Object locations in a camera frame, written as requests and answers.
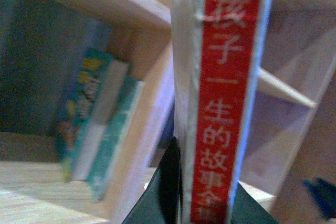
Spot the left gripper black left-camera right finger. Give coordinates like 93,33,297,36
230,183,279,224

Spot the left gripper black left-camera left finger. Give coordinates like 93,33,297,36
123,137,181,224

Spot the red spine book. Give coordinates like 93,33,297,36
171,0,272,223

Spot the right wooden shelf unit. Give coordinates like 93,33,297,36
240,0,335,223

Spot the wooden shelf unit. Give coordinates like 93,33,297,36
240,0,335,223
1,0,174,223

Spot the left wooden shelf unit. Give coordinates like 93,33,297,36
1,0,174,223

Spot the dark blue object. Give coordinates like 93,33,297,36
303,178,335,220

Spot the teal white spine book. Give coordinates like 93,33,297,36
86,76,144,201

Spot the teal cartoon cover book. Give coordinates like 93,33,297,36
55,48,130,183

